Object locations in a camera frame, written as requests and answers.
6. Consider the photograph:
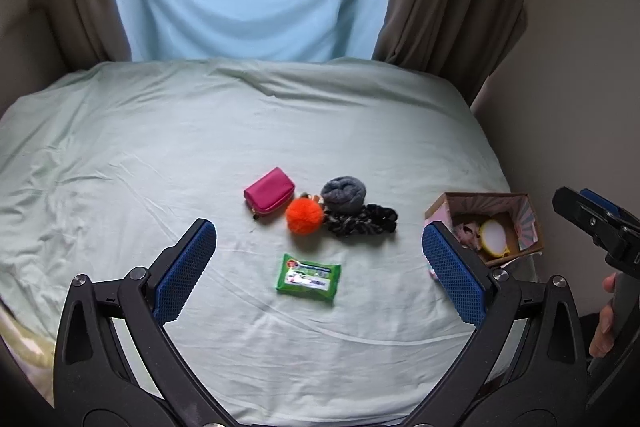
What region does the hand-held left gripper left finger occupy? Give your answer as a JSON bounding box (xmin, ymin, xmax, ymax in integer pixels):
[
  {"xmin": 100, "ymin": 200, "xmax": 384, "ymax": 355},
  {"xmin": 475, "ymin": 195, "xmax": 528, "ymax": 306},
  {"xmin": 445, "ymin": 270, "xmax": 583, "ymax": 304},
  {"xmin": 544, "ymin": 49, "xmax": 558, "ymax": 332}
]
[{"xmin": 52, "ymin": 218, "xmax": 236, "ymax": 427}]

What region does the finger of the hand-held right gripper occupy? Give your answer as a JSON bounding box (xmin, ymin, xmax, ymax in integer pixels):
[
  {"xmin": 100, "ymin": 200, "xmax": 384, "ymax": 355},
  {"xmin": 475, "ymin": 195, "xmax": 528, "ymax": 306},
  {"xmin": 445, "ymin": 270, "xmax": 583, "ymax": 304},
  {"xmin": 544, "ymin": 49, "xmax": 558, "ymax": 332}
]
[
  {"xmin": 552, "ymin": 186, "xmax": 608, "ymax": 240},
  {"xmin": 580, "ymin": 188, "xmax": 640, "ymax": 240}
]

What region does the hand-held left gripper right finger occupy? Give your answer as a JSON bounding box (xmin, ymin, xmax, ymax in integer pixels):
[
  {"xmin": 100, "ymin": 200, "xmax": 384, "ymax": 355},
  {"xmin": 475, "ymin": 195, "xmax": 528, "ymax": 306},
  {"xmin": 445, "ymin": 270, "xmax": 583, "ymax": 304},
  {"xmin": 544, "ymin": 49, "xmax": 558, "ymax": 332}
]
[{"xmin": 405, "ymin": 221, "xmax": 589, "ymax": 427}]

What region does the person's right hand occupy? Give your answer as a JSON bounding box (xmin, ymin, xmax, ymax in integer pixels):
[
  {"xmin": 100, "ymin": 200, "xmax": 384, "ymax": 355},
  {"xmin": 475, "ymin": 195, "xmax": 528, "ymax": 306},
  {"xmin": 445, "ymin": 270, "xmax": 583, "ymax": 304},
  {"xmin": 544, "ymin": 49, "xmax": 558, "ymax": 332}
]
[{"xmin": 589, "ymin": 273, "xmax": 620, "ymax": 358}]

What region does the pink plush toy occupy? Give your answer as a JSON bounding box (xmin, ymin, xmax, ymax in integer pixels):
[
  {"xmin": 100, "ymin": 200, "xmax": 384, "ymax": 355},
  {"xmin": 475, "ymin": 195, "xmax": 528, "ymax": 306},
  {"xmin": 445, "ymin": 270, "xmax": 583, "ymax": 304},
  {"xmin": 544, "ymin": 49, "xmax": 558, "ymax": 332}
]
[{"xmin": 452, "ymin": 221, "xmax": 482, "ymax": 251}]

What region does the open cardboard box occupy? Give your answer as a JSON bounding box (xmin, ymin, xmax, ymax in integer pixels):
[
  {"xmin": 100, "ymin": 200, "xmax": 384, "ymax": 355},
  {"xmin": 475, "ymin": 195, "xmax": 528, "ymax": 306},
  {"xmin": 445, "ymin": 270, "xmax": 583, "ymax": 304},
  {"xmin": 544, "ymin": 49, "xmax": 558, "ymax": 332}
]
[{"xmin": 425, "ymin": 192, "xmax": 545, "ymax": 280}]

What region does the round yellow mirror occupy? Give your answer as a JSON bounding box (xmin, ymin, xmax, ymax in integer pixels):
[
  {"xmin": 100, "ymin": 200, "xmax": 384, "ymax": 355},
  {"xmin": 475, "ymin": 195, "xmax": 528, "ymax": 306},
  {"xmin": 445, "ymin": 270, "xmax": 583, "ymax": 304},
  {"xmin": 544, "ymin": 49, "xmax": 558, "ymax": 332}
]
[{"xmin": 478, "ymin": 219, "xmax": 513, "ymax": 257}]

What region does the black fuzzy scrunchie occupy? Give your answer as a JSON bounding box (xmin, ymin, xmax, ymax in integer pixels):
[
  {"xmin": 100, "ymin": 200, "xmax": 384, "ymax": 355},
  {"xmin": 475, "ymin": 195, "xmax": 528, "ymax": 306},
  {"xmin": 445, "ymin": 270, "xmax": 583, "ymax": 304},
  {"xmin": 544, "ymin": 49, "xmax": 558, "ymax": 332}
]
[{"xmin": 322, "ymin": 204, "xmax": 399, "ymax": 239}]

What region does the pink zip pouch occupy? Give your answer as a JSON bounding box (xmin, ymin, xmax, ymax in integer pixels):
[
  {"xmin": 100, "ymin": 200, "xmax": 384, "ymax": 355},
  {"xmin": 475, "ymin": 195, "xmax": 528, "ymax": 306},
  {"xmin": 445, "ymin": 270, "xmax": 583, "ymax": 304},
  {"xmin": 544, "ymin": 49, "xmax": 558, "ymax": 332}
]
[{"xmin": 243, "ymin": 167, "xmax": 297, "ymax": 219}]

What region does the bed with pale green sheet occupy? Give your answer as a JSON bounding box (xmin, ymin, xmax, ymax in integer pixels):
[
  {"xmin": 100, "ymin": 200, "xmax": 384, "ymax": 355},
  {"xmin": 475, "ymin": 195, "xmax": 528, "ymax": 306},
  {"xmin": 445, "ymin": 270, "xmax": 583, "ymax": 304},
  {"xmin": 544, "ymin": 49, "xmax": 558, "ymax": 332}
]
[{"xmin": 0, "ymin": 57, "xmax": 538, "ymax": 427}]

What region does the green wet wipes packet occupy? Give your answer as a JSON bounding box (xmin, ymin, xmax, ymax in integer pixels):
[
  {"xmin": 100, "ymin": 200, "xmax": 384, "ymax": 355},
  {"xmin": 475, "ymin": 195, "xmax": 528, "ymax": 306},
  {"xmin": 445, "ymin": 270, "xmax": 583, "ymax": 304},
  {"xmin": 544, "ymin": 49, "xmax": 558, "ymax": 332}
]
[{"xmin": 275, "ymin": 253, "xmax": 343, "ymax": 306}]

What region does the grey rolled sock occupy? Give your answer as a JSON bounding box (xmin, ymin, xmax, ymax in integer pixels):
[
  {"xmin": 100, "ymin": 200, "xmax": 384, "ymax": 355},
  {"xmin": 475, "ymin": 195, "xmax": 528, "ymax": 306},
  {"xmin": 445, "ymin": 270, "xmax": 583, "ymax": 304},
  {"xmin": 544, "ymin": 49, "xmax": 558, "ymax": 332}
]
[{"xmin": 320, "ymin": 176, "xmax": 368, "ymax": 214}]

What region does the orange fluffy pompom keychain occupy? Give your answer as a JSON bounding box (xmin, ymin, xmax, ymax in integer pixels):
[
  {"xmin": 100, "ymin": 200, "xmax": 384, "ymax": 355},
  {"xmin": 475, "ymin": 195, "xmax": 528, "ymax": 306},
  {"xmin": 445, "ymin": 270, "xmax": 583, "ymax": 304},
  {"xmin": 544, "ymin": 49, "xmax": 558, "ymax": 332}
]
[{"xmin": 285, "ymin": 192, "xmax": 327, "ymax": 236}]

